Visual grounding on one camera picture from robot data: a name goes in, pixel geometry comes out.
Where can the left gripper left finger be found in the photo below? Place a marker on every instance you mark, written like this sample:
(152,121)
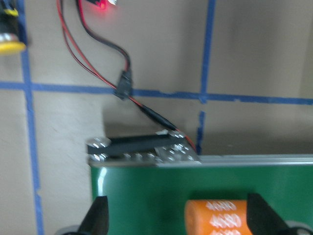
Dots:
(96,221)

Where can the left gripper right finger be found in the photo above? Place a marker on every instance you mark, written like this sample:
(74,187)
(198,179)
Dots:
(262,219)

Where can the orange battery cylinder with text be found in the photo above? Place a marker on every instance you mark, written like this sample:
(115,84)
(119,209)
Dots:
(216,217)

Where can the green conveyor belt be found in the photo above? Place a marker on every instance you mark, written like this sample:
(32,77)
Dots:
(148,179)

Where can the small black circuit board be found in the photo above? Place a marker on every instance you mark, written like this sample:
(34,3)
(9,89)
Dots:
(102,3)

